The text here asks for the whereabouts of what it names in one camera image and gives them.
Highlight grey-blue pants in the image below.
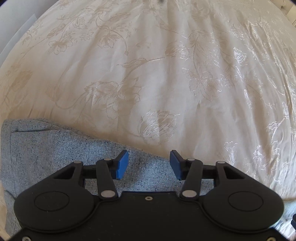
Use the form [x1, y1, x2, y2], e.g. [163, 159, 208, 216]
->
[0, 118, 296, 235]

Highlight cream floral bedspread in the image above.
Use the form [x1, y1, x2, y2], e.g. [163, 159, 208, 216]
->
[0, 0, 296, 204]

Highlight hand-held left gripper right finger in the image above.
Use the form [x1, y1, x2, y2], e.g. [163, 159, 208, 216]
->
[170, 150, 249, 202]

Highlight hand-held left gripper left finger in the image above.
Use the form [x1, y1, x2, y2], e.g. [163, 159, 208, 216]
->
[50, 150, 129, 202]

